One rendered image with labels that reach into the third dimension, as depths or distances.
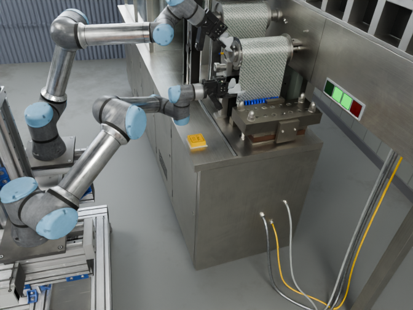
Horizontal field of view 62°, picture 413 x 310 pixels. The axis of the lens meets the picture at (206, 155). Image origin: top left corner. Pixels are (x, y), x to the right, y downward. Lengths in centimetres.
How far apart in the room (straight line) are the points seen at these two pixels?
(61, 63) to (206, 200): 89
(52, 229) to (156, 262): 117
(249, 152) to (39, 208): 90
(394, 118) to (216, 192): 81
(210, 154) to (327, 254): 122
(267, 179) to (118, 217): 120
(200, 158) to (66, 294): 98
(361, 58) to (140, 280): 165
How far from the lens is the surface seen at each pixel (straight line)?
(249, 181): 168
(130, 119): 123
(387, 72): 138
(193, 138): 160
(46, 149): 173
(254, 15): 185
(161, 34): 136
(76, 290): 198
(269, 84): 174
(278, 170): 173
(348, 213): 278
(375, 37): 143
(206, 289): 216
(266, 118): 160
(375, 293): 200
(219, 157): 154
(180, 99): 155
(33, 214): 121
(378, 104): 142
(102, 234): 214
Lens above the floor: 185
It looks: 38 degrees down
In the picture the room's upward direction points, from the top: 3 degrees clockwise
